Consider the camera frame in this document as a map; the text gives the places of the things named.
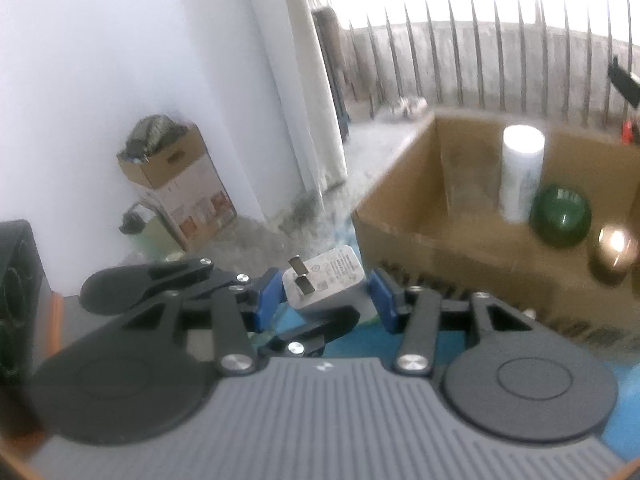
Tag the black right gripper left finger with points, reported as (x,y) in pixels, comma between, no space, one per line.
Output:
(236,304)

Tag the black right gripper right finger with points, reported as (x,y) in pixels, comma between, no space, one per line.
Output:
(420,313)

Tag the white power adapter plug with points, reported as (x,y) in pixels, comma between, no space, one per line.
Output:
(329,281)

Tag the white cylindrical bottle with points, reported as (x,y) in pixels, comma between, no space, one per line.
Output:
(522,159)

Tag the brown cardboard box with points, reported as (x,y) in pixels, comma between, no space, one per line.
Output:
(403,225)

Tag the plastic bottle on floor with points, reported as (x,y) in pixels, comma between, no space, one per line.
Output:
(147,230)

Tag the printed cardboard box on floor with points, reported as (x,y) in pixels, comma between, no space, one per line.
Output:
(169,165)

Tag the black speaker box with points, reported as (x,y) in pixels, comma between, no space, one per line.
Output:
(24,294)

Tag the white sneakers pair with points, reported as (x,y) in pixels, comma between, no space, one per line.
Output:
(409,109)

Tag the gold lidded round tin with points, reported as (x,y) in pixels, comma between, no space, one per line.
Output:
(614,255)

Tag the metal balcony railing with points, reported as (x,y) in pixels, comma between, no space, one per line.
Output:
(576,61)

